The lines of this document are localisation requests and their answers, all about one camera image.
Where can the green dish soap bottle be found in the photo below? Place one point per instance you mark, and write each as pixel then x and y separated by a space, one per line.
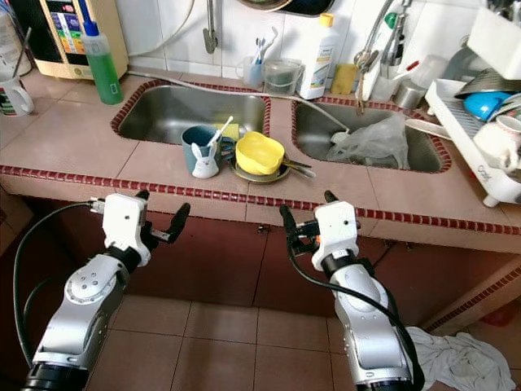
pixel 102 73

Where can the white bottle yellow cap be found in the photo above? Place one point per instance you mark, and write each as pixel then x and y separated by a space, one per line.
pixel 317 61

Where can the white bottle green cap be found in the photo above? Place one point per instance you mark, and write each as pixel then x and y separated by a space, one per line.
pixel 392 19

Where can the clear plastic container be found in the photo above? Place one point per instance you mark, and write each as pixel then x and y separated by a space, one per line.
pixel 430 72

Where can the white mug green print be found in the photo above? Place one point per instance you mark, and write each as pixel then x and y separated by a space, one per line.
pixel 15 98

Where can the clear plastic bag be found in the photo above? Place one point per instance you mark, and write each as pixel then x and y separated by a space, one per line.
pixel 374 142

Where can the clear measuring cup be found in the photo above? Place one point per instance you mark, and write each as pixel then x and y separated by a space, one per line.
pixel 283 80

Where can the steel cup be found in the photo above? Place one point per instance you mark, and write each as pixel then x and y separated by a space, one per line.
pixel 409 96

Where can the yellow plastic bowl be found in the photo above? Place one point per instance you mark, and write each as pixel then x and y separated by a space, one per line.
pixel 259 153

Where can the steel bowl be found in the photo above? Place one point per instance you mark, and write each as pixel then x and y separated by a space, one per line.
pixel 256 178

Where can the white stick green disc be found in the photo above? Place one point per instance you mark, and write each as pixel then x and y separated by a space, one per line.
pixel 221 132

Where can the steel flexible kitchen faucet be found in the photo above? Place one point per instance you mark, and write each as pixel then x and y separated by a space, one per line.
pixel 372 41

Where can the white utensil red tip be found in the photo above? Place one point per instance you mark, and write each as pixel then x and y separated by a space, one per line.
pixel 403 69

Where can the beige water ioniser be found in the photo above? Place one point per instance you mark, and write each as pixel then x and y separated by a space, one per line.
pixel 65 41

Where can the white rounded teapot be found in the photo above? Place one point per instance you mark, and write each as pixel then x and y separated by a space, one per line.
pixel 496 142

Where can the black hanging pan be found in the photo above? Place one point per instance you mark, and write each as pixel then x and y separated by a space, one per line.
pixel 313 6

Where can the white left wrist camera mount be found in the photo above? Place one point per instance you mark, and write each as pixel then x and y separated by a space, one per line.
pixel 124 221

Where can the mustard yellow sponge block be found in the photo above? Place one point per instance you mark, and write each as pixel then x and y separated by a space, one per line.
pixel 343 79

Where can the steel wall tap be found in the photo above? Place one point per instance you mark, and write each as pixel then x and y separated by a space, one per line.
pixel 211 32

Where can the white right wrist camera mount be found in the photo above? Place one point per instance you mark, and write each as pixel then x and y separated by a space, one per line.
pixel 335 232

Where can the blue bowl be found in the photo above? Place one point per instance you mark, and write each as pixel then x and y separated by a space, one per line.
pixel 484 106

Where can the thin white water tube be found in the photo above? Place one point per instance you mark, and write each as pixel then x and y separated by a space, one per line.
pixel 177 32

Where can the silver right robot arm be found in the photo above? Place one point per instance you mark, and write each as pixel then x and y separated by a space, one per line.
pixel 370 326

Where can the grey steel lid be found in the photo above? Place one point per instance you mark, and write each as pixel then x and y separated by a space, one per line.
pixel 488 81

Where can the blue rabbit mug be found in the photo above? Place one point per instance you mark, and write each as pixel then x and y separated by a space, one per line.
pixel 194 140

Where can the white toothbrush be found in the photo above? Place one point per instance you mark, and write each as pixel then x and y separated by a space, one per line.
pixel 270 41

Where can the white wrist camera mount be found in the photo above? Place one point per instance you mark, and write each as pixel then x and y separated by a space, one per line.
pixel 335 232
pixel 124 221

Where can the blue toothbrush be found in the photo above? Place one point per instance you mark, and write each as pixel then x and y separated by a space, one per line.
pixel 259 50

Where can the steel hanging wok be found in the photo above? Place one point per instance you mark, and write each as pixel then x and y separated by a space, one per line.
pixel 264 3

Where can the white plastic jug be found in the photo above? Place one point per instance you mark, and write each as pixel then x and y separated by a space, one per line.
pixel 6 45

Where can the steel sink basin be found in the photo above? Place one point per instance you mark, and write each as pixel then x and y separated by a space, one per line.
pixel 313 134
pixel 163 114

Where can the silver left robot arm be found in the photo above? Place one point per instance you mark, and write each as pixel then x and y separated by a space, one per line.
pixel 81 309

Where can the steel fork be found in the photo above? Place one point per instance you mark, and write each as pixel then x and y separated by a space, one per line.
pixel 297 164

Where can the clear toothbrush cup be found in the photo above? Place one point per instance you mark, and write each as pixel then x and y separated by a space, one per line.
pixel 248 75

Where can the white dish rack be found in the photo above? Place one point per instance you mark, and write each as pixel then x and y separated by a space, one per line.
pixel 464 130

